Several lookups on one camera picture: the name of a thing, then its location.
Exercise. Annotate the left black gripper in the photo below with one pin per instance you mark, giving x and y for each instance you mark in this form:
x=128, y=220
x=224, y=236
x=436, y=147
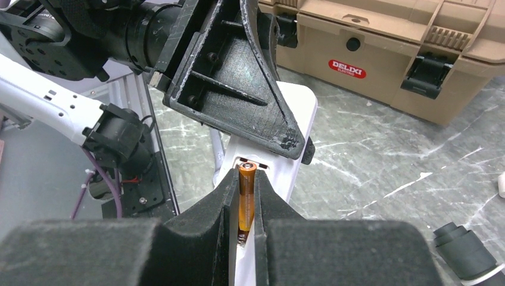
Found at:
x=217, y=60

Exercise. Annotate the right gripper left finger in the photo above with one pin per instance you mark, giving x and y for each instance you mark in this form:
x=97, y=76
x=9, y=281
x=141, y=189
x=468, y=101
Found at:
x=197, y=247

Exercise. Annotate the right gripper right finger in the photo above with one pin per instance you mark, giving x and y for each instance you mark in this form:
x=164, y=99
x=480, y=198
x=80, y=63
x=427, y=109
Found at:
x=292, y=250

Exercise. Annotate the white remote control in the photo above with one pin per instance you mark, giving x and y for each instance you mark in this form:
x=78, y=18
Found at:
x=281, y=171

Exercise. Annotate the orange battery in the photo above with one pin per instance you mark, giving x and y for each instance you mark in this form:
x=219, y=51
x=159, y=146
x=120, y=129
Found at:
x=246, y=195

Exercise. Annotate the tan plastic toolbox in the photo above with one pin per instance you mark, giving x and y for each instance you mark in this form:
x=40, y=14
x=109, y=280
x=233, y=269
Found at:
x=425, y=58

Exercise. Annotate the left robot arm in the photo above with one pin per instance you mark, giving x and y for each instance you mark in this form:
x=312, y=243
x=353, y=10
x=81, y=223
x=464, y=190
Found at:
x=73, y=40

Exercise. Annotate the silver open-end wrench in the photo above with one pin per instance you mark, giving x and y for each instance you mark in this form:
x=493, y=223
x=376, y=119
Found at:
x=218, y=152

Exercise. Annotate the white pipe fitting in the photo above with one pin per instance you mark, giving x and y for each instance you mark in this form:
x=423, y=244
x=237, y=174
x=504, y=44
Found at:
x=501, y=185

